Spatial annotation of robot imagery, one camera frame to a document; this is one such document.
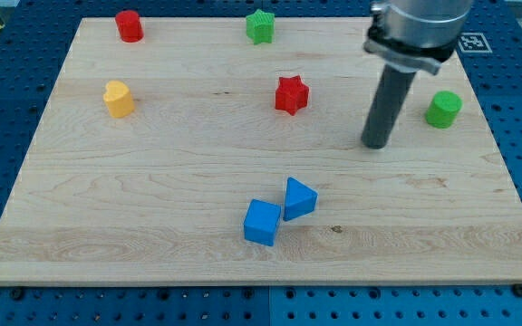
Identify wooden board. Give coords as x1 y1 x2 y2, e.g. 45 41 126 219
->
0 18 522 287

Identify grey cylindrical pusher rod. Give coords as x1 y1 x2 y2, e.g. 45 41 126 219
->
361 64 416 149

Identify yellow heart block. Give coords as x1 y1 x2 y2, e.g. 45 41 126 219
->
102 80 135 118

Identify black screw bottom left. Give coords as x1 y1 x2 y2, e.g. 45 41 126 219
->
9 288 24 301

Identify red cylinder block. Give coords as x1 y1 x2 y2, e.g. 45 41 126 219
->
115 10 144 43

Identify green star block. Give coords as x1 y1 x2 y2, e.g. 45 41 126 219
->
246 9 275 45

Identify black screw bottom right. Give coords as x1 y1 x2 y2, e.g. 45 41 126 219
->
511 283 522 298

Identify blue cube block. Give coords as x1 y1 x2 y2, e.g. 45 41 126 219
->
243 199 281 246

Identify blue triangle block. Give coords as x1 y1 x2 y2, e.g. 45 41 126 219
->
283 177 318 221

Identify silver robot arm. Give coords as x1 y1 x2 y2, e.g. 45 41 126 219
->
363 0 473 75

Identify black screw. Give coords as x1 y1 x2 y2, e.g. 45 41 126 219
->
511 283 522 298
9 288 24 301

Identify white fiducial marker tag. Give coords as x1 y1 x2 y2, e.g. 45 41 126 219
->
458 32 492 53

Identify green cylinder block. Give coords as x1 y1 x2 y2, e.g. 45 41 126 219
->
425 91 463 129

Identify red star block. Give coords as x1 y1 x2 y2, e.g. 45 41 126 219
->
275 75 310 116

